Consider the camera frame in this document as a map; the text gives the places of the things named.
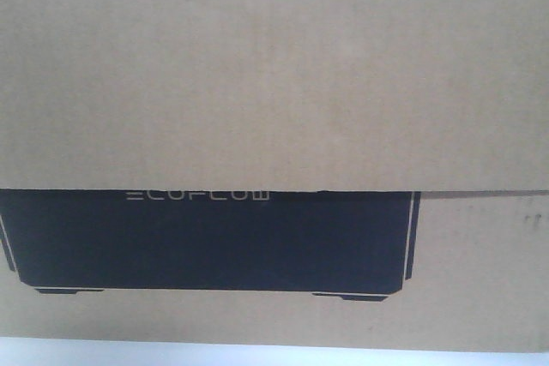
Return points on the brown cardboard box black print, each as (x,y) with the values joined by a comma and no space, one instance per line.
(448,97)

